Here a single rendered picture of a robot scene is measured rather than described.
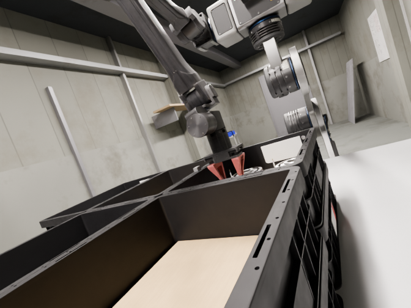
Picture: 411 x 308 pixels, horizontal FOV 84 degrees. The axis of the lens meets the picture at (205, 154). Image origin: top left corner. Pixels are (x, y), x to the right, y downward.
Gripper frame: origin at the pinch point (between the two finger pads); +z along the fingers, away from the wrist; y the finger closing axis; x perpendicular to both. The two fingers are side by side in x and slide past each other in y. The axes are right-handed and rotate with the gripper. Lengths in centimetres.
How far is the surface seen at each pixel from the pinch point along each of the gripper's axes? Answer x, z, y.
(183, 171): 21.0, -4.3, -27.4
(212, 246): -24.9, 4.6, 1.5
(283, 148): 16.7, -2.2, 13.1
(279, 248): -42.0, -3.9, 17.7
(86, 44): 188, -188, -204
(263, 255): -44.4, -4.9, 17.1
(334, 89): 731, -18, 117
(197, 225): -21.7, 1.5, -1.9
